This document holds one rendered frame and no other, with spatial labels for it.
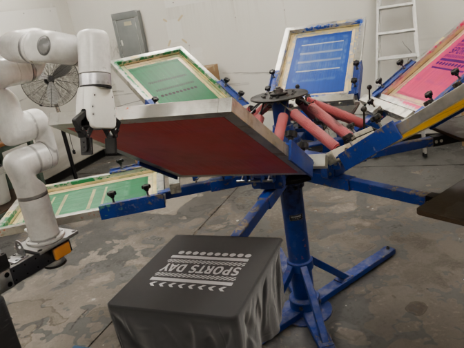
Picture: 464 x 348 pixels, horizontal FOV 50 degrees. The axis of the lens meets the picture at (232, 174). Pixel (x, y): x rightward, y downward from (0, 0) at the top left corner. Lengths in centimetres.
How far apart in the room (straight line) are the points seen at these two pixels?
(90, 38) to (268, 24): 484
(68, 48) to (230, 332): 88
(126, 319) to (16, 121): 70
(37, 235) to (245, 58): 471
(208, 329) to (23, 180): 73
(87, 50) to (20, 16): 541
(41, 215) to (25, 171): 16
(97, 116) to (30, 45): 24
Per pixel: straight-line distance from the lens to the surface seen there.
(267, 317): 175
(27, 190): 168
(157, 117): 132
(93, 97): 120
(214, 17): 621
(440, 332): 293
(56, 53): 126
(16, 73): 159
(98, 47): 123
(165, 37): 653
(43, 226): 171
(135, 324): 163
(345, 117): 261
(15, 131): 164
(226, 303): 151
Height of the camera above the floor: 177
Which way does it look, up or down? 18 degrees down
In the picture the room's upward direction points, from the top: 9 degrees counter-clockwise
